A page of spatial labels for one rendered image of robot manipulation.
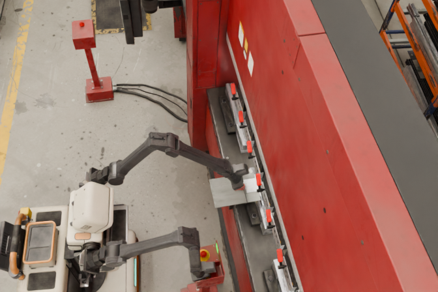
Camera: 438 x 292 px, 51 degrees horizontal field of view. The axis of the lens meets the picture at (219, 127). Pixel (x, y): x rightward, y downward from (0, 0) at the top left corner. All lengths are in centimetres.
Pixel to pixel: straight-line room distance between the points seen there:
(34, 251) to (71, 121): 175
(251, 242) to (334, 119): 144
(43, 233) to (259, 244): 119
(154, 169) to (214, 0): 171
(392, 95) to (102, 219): 140
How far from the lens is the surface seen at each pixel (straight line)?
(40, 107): 443
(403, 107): 149
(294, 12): 167
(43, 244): 276
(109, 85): 428
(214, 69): 309
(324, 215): 164
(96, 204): 226
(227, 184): 268
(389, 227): 127
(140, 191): 380
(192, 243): 213
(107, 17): 504
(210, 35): 285
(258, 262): 266
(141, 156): 228
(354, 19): 170
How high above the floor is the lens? 338
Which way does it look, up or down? 56 degrees down
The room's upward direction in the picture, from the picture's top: 5 degrees clockwise
